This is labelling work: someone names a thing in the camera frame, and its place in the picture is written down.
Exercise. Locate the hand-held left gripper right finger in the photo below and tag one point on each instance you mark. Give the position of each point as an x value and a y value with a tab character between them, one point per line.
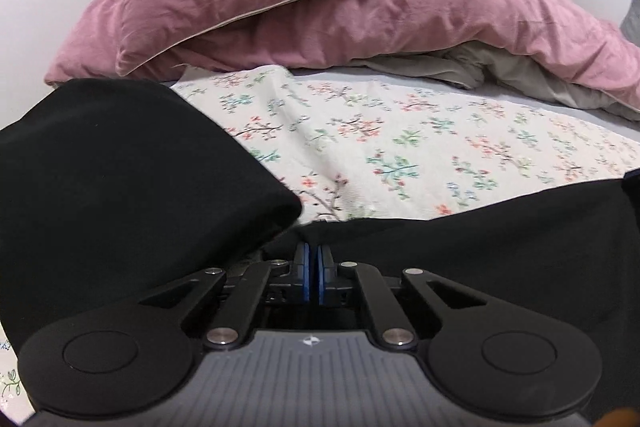
321	276

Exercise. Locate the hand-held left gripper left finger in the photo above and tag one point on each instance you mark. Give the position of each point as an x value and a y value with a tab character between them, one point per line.
301	276

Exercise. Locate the black pants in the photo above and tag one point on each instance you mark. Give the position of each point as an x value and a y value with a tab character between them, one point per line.
125	182

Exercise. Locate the floral bed sheet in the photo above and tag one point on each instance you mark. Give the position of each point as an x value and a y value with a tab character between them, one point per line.
390	142

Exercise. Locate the grey blanket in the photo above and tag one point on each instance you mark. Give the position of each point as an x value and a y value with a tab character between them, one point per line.
632	9

